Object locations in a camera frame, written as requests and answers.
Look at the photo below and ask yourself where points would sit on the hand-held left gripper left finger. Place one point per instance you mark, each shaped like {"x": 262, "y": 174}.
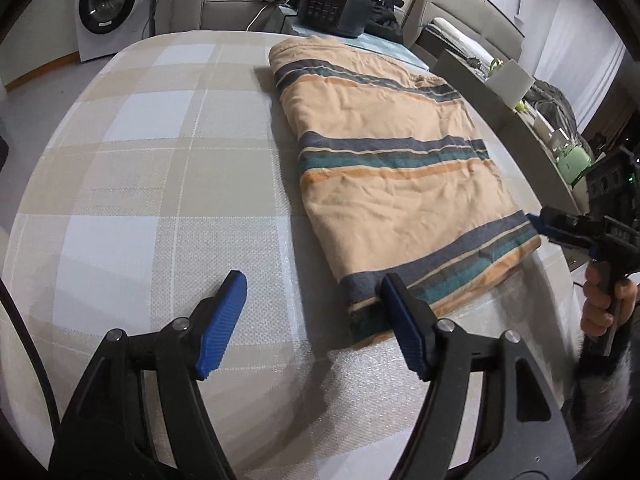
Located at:
{"x": 222, "y": 325}

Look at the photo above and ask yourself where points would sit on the green kettle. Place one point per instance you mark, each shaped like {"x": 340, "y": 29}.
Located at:
{"x": 572, "y": 162}

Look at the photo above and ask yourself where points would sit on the grey side table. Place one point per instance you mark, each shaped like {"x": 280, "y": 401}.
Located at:
{"x": 530, "y": 145}

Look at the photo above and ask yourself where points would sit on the beige checked tablecloth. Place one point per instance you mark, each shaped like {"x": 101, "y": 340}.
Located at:
{"x": 150, "y": 185}

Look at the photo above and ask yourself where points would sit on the white box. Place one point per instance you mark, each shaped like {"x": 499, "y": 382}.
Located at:
{"x": 510, "y": 82}

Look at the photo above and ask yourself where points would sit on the white pillow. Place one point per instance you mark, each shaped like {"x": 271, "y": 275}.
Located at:
{"x": 460, "y": 35}

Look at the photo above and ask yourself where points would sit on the black electric cooker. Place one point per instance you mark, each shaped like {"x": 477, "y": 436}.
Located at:
{"x": 335, "y": 5}

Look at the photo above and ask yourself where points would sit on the person's right hand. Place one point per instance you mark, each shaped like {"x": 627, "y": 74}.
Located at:
{"x": 592, "y": 305}

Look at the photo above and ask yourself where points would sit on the grey leather sofa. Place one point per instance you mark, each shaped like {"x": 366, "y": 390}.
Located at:
{"x": 235, "y": 10}

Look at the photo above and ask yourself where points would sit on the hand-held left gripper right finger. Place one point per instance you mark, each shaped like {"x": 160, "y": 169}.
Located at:
{"x": 405, "y": 330}

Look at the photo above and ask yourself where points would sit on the person's right forearm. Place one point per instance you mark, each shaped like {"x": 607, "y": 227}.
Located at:
{"x": 600, "y": 400}

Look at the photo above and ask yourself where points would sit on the grey blanket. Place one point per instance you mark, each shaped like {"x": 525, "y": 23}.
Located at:
{"x": 555, "y": 110}

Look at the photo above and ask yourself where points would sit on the striped orange towel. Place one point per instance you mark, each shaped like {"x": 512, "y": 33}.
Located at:
{"x": 390, "y": 160}

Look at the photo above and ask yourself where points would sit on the beige upholstered headboard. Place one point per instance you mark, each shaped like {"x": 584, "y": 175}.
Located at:
{"x": 475, "y": 5}

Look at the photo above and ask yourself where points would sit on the white washing machine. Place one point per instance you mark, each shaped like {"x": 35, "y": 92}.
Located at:
{"x": 110, "y": 10}

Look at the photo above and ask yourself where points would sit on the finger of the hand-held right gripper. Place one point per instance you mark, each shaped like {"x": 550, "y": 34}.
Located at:
{"x": 570, "y": 217}
{"x": 550, "y": 232}

